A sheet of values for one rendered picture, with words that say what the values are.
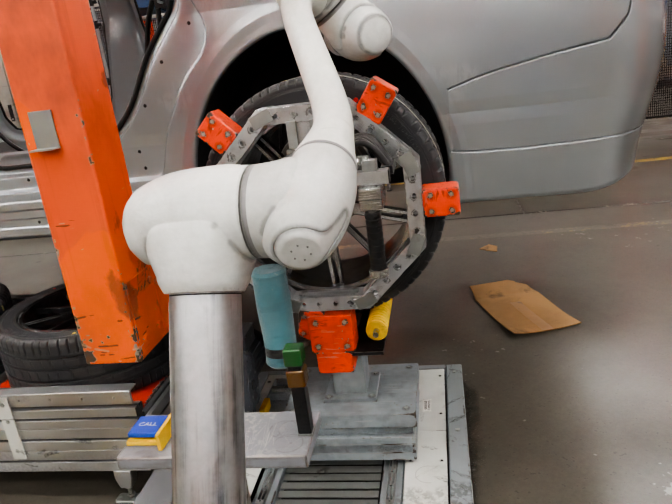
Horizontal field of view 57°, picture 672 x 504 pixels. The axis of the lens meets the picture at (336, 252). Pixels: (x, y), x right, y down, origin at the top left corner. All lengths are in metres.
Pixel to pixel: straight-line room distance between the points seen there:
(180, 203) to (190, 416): 0.28
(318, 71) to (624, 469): 1.47
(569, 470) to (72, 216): 1.53
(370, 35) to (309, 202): 0.53
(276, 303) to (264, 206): 0.76
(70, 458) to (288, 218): 1.49
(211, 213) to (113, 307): 0.90
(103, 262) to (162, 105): 0.64
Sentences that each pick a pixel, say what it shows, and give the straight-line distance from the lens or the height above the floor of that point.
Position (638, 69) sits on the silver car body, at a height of 1.08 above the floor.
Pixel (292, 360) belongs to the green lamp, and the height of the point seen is 0.64.
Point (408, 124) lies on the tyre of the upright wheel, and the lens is 1.59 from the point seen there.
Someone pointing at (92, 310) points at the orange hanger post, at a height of 0.68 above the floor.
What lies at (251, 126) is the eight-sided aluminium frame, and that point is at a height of 1.08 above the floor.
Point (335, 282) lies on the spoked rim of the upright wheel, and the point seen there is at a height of 0.62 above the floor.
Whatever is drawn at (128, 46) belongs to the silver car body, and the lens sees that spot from 4.02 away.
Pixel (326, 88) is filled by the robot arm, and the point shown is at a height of 1.18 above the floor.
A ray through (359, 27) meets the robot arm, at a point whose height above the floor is 1.27.
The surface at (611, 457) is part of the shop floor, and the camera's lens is 2.10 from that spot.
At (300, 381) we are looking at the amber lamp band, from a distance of 1.33.
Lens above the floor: 1.23
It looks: 18 degrees down
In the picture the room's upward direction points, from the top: 7 degrees counter-clockwise
